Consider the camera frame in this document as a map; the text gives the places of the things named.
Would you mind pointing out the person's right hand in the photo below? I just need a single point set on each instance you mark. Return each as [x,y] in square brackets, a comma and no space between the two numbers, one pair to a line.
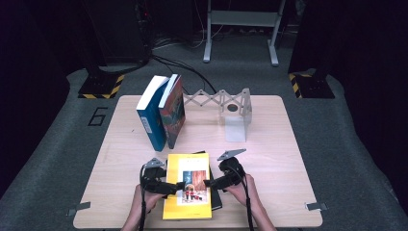
[242,192]

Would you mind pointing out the grey expandable book rack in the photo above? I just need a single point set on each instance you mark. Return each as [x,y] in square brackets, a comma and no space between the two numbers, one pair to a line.
[231,112]

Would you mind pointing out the black hazard-striped stand base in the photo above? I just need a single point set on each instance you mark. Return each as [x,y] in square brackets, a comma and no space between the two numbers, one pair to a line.
[102,85]
[312,86]

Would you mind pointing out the black book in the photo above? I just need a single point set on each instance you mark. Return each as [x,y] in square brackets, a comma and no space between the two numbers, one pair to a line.
[216,195]

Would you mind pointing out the grey tape strip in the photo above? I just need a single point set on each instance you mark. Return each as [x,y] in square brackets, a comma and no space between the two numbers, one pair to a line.
[316,206]
[78,208]

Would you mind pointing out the blue book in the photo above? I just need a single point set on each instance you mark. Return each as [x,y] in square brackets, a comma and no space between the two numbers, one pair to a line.
[150,109]

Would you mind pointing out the white metal stand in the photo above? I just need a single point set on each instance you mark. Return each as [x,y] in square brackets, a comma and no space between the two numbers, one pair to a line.
[243,17]

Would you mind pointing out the dark cabinet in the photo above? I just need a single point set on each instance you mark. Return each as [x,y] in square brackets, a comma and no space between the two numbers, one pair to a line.
[118,32]

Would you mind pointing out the yellow book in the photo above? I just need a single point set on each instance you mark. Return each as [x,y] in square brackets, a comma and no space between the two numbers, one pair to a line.
[187,186]

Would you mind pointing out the person's left hand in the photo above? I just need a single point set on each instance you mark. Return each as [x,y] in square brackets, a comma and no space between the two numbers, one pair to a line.
[146,202]

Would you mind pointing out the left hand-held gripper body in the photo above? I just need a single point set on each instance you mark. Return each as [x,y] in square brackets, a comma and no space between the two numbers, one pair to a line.
[154,179]

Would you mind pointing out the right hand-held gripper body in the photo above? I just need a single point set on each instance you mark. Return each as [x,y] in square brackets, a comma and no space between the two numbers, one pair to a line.
[232,170]

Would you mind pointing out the red illustrated book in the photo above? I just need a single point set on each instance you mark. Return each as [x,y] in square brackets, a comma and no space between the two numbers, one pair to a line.
[173,112]

